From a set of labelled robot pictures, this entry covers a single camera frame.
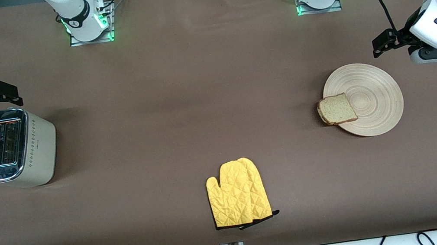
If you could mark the slice of brown bread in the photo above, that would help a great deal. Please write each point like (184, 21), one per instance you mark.
(337, 109)

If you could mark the brown table cover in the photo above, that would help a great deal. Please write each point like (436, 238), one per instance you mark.
(174, 94)

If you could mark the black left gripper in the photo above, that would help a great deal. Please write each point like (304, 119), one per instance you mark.
(405, 37)

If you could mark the beige chrome two-slot toaster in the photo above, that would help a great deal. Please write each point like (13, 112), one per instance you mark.
(17, 150)

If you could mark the yellow quilted oven mitt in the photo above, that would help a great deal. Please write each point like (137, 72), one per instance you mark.
(264, 203)
(228, 199)

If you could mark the round wooden plate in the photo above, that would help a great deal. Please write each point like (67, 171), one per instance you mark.
(373, 102)

